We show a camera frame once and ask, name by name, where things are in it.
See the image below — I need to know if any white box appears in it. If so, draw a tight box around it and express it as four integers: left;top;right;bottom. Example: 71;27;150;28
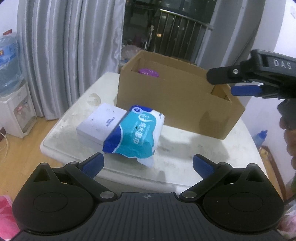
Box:
76;103;127;151

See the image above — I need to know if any blue white wet wipes pack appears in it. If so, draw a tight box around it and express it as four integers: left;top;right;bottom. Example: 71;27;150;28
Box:
103;105;165;168

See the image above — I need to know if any purple air freshener jar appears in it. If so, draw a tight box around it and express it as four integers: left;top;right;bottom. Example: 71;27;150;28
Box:
138;68;159;78

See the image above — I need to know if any person right hand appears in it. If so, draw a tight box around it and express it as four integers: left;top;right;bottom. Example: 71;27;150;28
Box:
277;99;296;169

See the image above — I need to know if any blue plastic bottle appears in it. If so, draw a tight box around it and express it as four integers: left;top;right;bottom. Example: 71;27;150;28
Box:
252;130;268;148

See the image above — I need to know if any brown cardboard box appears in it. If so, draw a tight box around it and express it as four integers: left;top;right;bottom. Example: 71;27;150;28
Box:
116;51;245;140

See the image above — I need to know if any balcony metal railing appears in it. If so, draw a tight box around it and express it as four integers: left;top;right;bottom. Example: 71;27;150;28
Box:
148;9;214;63

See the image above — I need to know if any white water dispenser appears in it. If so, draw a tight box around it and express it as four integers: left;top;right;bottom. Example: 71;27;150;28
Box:
1;80;37;138

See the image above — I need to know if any pink plastic bag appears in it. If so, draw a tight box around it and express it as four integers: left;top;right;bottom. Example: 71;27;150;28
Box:
0;195;20;240

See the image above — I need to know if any blue water jug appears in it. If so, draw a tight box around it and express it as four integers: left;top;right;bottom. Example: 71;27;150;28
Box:
0;32;23;97

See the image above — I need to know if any grey curtain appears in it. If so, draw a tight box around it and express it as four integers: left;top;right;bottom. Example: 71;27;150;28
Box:
17;1;125;120

